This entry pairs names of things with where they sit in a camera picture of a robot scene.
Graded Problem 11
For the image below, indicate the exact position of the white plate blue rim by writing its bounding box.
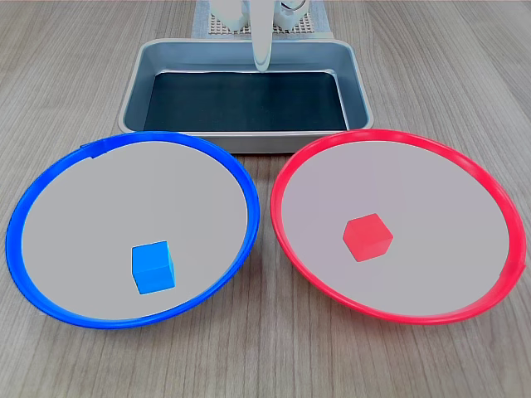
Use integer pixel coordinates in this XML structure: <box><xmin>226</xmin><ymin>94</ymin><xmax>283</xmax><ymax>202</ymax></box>
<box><xmin>4</xmin><ymin>130</ymin><xmax>261</xmax><ymax>331</ymax></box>

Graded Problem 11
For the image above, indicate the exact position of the blue cube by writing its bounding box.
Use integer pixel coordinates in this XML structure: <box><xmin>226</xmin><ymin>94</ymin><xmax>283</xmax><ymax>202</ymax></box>
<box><xmin>130</xmin><ymin>240</ymin><xmax>177</xmax><ymax>296</ymax></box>

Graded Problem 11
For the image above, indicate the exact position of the black tray mat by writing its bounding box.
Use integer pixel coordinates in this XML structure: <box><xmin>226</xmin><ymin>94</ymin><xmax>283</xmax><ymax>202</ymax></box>
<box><xmin>143</xmin><ymin>70</ymin><xmax>348</xmax><ymax>133</ymax></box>

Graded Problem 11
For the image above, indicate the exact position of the steel tray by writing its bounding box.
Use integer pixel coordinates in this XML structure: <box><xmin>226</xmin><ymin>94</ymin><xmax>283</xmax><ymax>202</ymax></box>
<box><xmin>118</xmin><ymin>37</ymin><xmax>375</xmax><ymax>155</ymax></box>

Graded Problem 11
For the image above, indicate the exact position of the white plate red rim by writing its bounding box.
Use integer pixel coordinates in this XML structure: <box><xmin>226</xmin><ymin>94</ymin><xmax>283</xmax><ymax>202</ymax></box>
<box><xmin>270</xmin><ymin>128</ymin><xmax>527</xmax><ymax>327</ymax></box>

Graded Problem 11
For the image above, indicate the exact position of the pale perforated base plate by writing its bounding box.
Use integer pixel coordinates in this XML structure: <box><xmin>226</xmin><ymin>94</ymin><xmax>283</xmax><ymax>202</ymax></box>
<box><xmin>206</xmin><ymin>12</ymin><xmax>315</xmax><ymax>36</ymax></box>

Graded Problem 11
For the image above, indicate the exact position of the red cube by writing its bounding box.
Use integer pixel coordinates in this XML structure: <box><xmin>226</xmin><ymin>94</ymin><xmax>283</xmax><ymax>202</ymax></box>
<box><xmin>342</xmin><ymin>212</ymin><xmax>394</xmax><ymax>263</ymax></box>

